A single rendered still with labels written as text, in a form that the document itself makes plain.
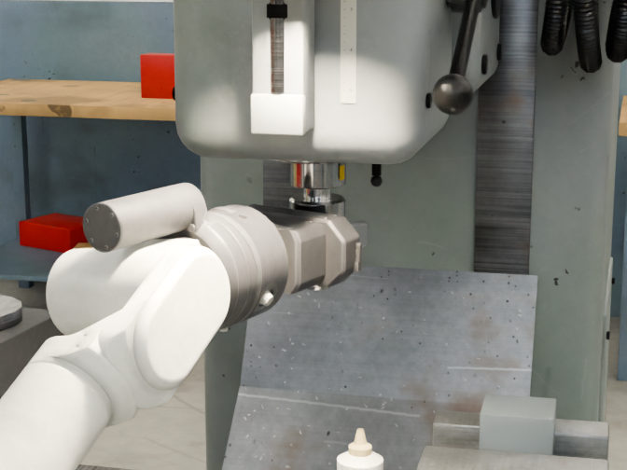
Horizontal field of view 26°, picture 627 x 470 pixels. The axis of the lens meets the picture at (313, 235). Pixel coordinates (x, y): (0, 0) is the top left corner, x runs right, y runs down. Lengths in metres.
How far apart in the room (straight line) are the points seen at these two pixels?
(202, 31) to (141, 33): 4.60
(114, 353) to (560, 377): 0.76
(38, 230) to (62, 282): 4.59
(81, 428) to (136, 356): 0.06
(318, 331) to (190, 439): 2.62
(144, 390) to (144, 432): 3.30
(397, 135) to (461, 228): 0.49
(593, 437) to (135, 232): 0.46
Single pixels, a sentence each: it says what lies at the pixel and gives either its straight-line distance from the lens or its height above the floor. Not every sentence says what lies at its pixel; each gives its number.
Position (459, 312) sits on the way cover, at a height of 1.08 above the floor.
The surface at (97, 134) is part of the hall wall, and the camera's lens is 5.77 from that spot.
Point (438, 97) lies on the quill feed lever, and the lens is 0.99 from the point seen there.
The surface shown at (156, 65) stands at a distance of 5.03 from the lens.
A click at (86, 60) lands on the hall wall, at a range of 5.75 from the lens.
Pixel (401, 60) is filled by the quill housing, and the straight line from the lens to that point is 1.02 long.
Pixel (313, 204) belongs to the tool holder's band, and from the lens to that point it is 1.11.
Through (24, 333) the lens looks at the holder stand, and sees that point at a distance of 1.21.
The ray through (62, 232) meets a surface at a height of 0.32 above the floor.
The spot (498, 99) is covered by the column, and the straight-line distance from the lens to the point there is 1.47.
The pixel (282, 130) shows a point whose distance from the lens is 1.00.
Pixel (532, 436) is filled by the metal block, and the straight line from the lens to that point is 1.14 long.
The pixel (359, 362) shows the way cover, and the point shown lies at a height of 1.02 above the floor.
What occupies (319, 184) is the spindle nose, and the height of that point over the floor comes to 1.28.
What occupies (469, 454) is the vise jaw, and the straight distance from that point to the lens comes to 1.13.
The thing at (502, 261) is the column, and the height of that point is 1.13.
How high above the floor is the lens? 1.49
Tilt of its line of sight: 13 degrees down
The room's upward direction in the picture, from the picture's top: straight up
